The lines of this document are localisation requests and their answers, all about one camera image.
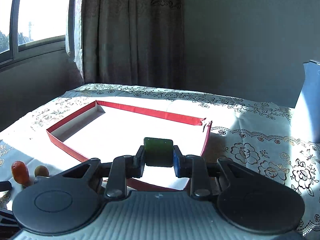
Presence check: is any brown longan fruit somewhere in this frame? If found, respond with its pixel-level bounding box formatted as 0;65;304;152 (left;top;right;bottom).
34;165;50;177

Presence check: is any green cucumber chunk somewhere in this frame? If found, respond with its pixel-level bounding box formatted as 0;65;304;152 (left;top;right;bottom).
144;137;174;167

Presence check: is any white floral tablecloth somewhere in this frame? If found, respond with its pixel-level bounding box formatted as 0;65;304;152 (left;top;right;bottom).
1;84;319;239

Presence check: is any dark patterned curtain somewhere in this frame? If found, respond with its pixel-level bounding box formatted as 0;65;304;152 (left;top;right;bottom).
66;0;184;89

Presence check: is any red shallow cardboard box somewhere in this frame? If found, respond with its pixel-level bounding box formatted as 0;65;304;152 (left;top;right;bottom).
46;100;213;192

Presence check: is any blue electric kettle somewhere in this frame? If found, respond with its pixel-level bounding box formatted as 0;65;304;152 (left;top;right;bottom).
291;60;319;144

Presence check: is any large orange tangerine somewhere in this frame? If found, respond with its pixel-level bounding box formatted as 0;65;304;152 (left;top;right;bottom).
11;161;30;186

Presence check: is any window frame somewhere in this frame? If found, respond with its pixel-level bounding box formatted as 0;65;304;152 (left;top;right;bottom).
1;0;69;65

